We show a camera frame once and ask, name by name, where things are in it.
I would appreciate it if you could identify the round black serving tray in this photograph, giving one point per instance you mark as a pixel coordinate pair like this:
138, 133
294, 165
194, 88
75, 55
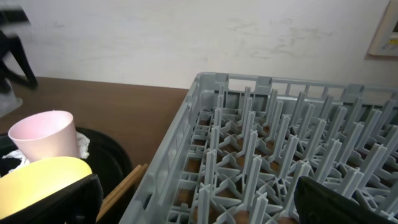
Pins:
107, 159

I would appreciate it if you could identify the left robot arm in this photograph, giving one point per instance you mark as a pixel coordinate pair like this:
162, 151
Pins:
12, 44

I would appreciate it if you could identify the pink cup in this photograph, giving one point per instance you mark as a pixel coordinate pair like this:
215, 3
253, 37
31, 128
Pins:
46, 134

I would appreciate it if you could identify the white tissue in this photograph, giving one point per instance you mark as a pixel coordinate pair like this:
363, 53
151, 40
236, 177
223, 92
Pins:
82, 140

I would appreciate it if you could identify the wooden chopstick right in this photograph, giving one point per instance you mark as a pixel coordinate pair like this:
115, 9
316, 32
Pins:
124, 189

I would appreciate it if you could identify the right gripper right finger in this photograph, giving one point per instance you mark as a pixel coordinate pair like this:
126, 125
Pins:
316, 204

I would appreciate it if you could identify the grey dishwasher rack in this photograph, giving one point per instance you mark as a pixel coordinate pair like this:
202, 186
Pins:
239, 144

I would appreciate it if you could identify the yellow bowl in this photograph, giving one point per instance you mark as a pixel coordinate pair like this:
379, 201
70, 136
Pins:
29, 184

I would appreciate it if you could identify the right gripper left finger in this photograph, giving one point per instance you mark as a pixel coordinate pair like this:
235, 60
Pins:
79, 202

